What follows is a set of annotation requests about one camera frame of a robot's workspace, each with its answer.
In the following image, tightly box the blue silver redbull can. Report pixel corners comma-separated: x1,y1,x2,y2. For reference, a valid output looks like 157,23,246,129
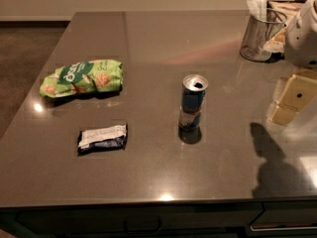
178,74,208,131

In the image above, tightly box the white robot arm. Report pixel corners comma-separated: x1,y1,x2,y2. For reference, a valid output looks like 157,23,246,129
267,0,317,126

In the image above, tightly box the box with napkins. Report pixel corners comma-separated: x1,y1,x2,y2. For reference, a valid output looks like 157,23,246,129
263,0,312,54

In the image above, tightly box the metal mesh cup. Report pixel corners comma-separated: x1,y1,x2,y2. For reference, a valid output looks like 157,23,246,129
240,8,287,62

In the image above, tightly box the white tissue in cup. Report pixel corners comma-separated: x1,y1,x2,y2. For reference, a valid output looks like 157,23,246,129
247,0,266,21

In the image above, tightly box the dark blue white snack packet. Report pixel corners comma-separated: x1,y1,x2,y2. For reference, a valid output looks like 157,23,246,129
77,124,128,155

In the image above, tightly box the green snack bag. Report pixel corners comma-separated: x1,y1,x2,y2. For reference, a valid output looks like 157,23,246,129
40,59,123,98

